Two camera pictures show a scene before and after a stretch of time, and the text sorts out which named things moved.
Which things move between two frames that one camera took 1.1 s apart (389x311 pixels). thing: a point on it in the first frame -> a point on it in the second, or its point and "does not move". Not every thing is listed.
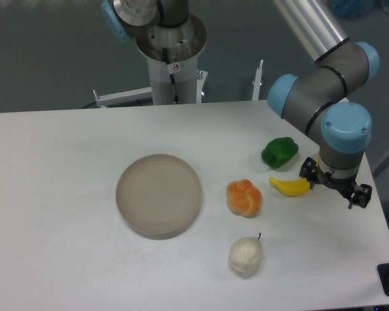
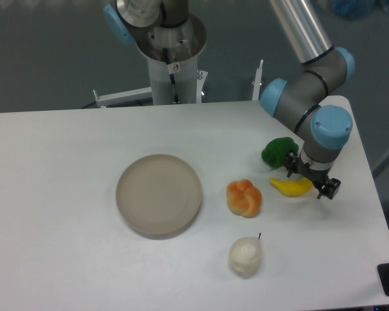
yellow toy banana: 296,188 does not move
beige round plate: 159,197 does not move
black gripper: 360,194 -> 316,175
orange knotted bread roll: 243,198 does not move
